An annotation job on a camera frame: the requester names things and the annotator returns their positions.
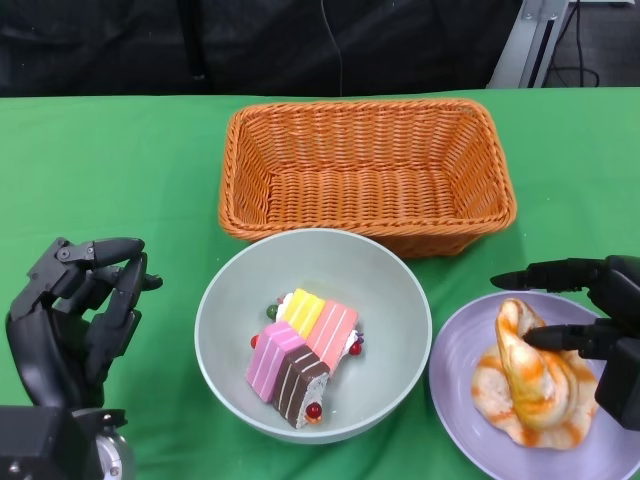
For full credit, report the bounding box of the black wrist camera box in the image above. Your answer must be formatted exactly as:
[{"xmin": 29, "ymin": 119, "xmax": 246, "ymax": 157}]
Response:
[
  {"xmin": 593, "ymin": 337, "xmax": 640, "ymax": 432},
  {"xmin": 0, "ymin": 404, "xmax": 96, "ymax": 480}
]

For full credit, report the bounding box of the orange swirl bread pink piece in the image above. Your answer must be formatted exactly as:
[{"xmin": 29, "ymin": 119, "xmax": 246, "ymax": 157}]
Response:
[{"xmin": 494, "ymin": 298, "xmax": 596, "ymax": 431}]

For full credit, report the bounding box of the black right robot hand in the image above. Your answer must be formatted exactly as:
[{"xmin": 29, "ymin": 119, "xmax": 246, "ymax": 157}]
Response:
[{"xmin": 489, "ymin": 254, "xmax": 640, "ymax": 359}]

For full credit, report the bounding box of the pale grey-green bowl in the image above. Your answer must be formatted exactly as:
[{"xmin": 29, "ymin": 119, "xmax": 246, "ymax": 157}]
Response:
[{"xmin": 193, "ymin": 228, "xmax": 434, "ymax": 446}]

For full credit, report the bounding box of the small yellow cream cake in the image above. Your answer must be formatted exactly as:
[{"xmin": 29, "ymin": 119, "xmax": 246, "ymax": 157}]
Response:
[{"xmin": 264, "ymin": 288, "xmax": 364, "ymax": 371}]

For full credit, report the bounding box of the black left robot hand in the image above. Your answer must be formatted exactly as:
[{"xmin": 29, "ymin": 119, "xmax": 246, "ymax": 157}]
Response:
[{"xmin": 5, "ymin": 237, "xmax": 164, "ymax": 410}]

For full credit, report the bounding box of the black floor cable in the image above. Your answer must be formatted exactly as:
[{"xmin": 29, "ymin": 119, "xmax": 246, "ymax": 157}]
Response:
[{"xmin": 544, "ymin": 0, "xmax": 600, "ymax": 87}]

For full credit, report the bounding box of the orange wicker basket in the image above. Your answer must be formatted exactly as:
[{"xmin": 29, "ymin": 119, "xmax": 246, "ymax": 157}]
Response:
[{"xmin": 218, "ymin": 98, "xmax": 518, "ymax": 259}]

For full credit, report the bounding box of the black curtain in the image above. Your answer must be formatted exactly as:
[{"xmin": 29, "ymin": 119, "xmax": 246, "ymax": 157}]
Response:
[{"xmin": 0, "ymin": 0, "xmax": 521, "ymax": 99}]

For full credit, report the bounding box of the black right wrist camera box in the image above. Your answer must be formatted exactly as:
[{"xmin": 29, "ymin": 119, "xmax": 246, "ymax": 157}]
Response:
[{"xmin": 593, "ymin": 337, "xmax": 640, "ymax": 432}]

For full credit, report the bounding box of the white round plate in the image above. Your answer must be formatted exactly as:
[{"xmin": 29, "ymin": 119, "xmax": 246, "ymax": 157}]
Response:
[{"xmin": 428, "ymin": 291, "xmax": 640, "ymax": 480}]

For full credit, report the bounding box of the orange swirl doughnut bread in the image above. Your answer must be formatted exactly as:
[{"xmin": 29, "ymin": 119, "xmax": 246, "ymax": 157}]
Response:
[{"xmin": 472, "ymin": 349, "xmax": 600, "ymax": 448}]

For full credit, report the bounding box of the pink striped chocolate cake slice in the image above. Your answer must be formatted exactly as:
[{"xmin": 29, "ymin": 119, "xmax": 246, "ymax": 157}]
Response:
[{"xmin": 244, "ymin": 321, "xmax": 331, "ymax": 430}]

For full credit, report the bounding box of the grey aluminium frame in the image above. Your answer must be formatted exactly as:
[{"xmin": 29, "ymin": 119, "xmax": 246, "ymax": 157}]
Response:
[{"xmin": 487, "ymin": 0, "xmax": 571, "ymax": 90}]

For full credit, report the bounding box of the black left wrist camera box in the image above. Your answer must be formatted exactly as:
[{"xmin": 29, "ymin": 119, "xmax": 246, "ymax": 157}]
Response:
[{"xmin": 0, "ymin": 404, "xmax": 96, "ymax": 480}]

